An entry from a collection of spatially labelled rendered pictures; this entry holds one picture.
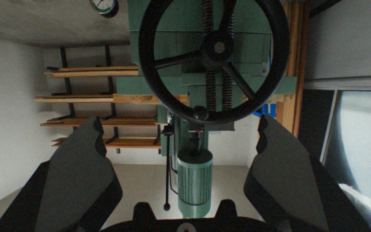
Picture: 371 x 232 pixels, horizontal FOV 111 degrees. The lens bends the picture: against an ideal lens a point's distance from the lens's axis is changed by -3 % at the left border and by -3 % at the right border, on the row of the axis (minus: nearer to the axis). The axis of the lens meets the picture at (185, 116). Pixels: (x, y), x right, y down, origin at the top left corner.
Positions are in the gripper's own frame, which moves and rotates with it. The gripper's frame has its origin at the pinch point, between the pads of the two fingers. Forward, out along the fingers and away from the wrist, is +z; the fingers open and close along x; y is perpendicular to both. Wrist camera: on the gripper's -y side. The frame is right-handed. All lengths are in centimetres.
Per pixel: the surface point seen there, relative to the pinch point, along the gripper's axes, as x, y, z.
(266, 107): 79, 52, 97
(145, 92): -11.3, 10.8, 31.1
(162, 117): -10, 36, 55
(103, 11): -19.2, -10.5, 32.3
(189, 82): 2.4, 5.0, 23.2
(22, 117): -305, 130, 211
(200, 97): 5.3, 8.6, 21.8
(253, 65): 23.6, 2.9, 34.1
